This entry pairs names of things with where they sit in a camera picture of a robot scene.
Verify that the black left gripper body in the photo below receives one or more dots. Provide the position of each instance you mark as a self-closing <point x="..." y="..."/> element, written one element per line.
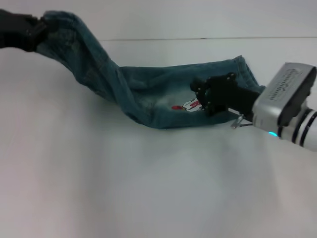
<point x="12" y="31"/>

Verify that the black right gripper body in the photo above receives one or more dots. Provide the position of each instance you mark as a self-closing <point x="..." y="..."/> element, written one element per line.
<point x="230" y="95"/>

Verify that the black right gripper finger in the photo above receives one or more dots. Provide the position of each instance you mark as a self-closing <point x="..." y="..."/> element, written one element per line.
<point x="203" y="101"/>
<point x="200" y="85"/>

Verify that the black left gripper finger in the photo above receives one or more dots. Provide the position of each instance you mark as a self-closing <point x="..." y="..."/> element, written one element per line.
<point x="40" y="34"/>
<point x="34" y="19"/>

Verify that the blue denim shorts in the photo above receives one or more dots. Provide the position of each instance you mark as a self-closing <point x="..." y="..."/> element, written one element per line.
<point x="138" y="94"/>

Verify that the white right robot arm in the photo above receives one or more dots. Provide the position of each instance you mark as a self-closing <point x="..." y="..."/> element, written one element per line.
<point x="299" y="130"/>

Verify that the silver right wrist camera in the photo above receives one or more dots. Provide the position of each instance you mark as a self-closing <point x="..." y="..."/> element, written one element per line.
<point x="284" y="95"/>

